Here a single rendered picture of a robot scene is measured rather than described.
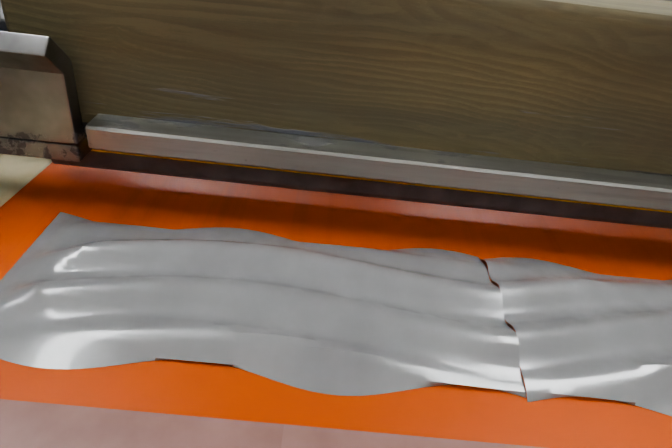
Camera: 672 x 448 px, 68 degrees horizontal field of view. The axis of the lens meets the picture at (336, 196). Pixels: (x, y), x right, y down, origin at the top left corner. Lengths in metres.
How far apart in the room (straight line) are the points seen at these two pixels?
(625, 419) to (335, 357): 0.09
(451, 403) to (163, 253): 0.11
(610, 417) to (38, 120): 0.23
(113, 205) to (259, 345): 0.11
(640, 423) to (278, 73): 0.17
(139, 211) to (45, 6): 0.09
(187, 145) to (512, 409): 0.15
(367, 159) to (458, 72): 0.05
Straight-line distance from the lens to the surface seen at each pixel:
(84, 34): 0.22
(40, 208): 0.25
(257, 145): 0.20
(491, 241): 0.24
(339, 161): 0.20
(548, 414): 0.18
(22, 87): 0.23
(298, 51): 0.20
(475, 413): 0.17
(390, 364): 0.17
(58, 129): 0.23
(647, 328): 0.22
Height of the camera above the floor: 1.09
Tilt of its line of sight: 32 degrees down
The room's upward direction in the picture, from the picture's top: 7 degrees clockwise
